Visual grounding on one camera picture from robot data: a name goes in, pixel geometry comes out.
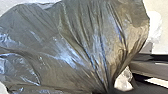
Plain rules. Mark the grey plastic bag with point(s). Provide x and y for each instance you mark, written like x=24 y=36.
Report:
x=66 y=50

